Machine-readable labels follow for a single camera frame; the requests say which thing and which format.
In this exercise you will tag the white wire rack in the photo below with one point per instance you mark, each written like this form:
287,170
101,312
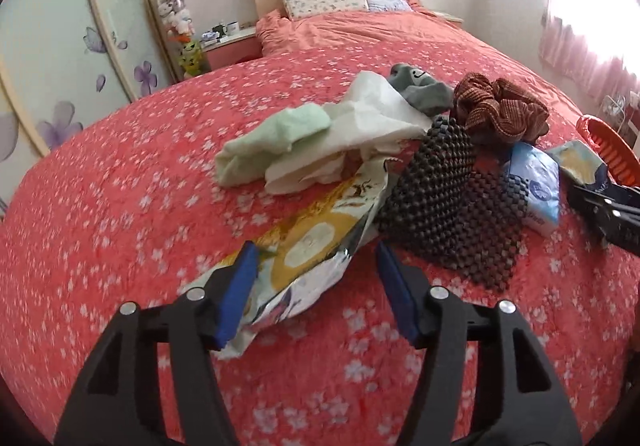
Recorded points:
618,113

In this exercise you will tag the pink bedside table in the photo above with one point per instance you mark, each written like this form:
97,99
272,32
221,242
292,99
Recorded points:
243,46

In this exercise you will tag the orange plastic laundry basket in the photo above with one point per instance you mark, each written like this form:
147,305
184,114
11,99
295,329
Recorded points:
623,164

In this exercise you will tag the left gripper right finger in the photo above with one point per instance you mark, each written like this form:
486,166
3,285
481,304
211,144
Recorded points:
519,399

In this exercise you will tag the green plush toy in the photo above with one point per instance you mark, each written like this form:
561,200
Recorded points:
192,60

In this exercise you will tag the red patterned scrunchie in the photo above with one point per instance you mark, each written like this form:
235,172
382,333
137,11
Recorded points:
498,112

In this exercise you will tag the light green sock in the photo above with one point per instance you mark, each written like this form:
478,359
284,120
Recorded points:
247,158

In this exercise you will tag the grey sock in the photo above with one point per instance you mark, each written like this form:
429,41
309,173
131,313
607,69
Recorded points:
421,90

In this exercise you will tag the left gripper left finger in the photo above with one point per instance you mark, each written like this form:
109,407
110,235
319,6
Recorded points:
116,397

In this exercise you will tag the white mug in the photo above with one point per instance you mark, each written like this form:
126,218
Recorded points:
233,27

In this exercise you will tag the floral sliding wardrobe doors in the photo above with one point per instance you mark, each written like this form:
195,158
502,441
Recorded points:
66,64

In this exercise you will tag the plush toy display tube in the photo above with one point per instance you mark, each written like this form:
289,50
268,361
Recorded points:
176,20

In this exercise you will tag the red floral blanket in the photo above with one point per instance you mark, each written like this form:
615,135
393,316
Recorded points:
129,210

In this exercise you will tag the salmon pink duvet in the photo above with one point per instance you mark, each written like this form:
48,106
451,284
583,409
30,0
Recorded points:
279,34

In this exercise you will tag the blue tissue pack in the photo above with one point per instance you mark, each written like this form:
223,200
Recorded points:
541,177

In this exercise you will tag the black anti-slip mesh mat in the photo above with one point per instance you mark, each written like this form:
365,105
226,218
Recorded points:
445,210

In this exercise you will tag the yellow white snack wrapper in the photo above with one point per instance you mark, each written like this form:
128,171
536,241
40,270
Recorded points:
303,256

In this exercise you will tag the white tissue paper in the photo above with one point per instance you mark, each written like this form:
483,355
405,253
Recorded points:
370,119

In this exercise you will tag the blue yellow snack bag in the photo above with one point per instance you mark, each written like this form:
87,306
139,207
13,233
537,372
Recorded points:
581,164

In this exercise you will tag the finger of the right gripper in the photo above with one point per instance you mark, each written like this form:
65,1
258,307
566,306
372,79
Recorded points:
624,193
587,199

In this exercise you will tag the right bedside table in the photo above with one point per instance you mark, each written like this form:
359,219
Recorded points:
447,17

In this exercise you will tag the pink curtain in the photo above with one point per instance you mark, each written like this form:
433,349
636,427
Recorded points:
601,57

